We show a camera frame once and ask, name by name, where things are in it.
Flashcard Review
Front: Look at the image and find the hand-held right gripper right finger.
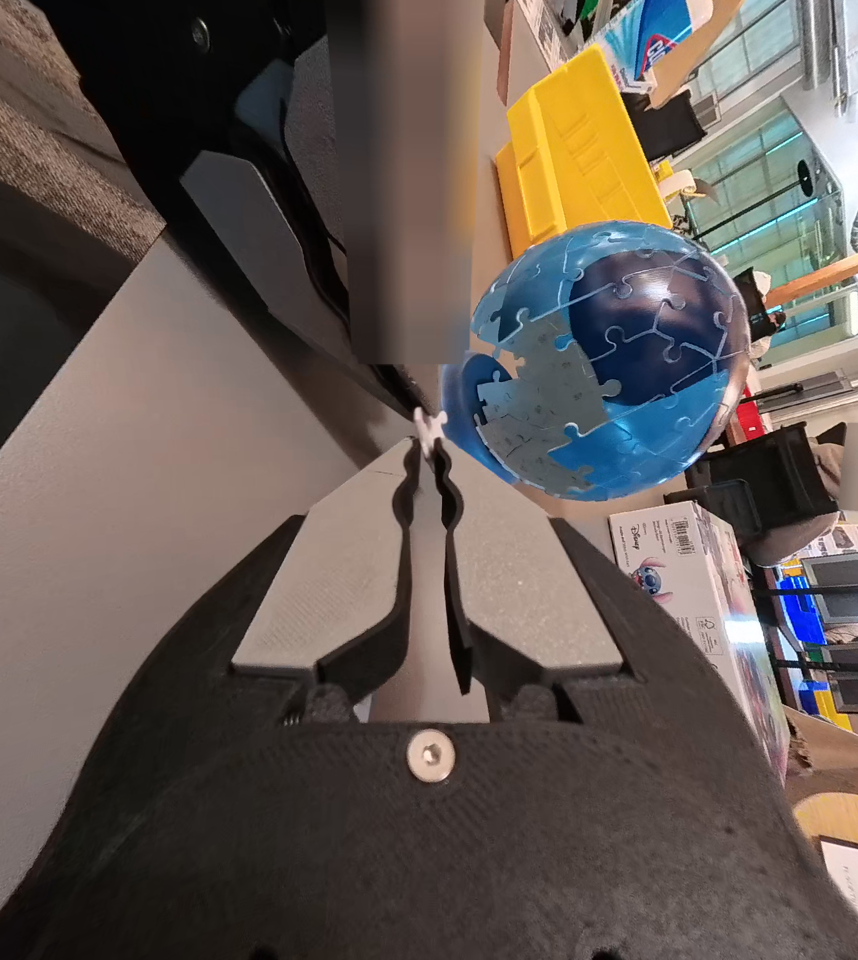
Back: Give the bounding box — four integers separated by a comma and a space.
435, 441, 624, 717

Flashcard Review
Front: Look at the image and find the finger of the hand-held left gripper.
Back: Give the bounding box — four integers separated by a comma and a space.
178, 148, 421, 420
236, 43, 351, 320

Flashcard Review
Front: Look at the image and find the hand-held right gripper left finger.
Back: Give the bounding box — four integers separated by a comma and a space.
231, 437, 432, 706

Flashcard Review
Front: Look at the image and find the white puzzle piece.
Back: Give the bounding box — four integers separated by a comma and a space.
412, 407, 450, 459

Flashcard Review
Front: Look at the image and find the yellow plastic bin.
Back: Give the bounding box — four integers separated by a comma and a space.
495, 43, 674, 252

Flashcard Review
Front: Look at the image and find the blue puzzle ball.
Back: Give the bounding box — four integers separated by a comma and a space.
470, 221, 751, 502

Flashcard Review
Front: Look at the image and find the white puzzle box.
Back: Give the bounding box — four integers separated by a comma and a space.
609, 501, 790, 785

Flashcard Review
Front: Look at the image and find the black crate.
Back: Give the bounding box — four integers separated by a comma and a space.
665, 422, 843, 564

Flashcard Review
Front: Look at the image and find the metal storage shelf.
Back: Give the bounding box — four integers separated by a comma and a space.
755, 551, 858, 732

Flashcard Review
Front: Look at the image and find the black monitor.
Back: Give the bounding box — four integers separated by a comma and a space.
620, 82, 708, 162

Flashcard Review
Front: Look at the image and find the wipes canister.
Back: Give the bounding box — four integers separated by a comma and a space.
594, 0, 708, 84

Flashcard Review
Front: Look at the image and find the cardboard box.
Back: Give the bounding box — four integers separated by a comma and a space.
650, 0, 745, 95

